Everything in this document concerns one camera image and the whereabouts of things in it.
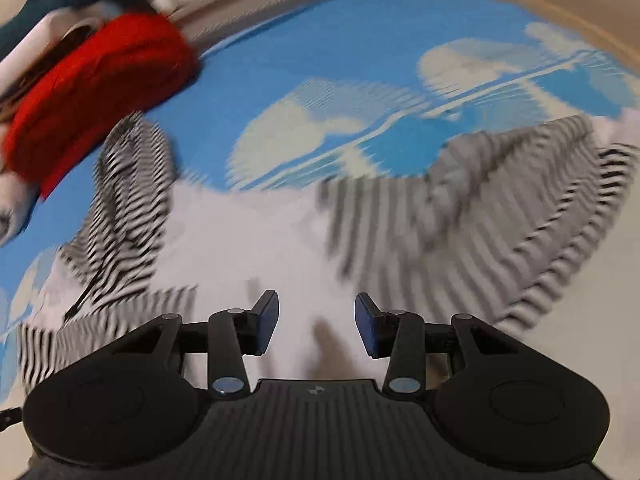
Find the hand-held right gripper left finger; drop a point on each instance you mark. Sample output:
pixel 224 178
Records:
pixel 266 322

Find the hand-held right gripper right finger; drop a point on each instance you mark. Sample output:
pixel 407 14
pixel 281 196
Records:
pixel 366 325

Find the black white striped garment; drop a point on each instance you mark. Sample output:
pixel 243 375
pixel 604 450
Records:
pixel 135 210

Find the blue white printed bedsheet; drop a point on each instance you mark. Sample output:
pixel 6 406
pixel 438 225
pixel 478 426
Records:
pixel 310 85

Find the red cloth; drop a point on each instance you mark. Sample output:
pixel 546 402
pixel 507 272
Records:
pixel 100 95

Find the white printed garment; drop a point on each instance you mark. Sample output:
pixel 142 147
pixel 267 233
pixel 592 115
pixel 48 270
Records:
pixel 35 55

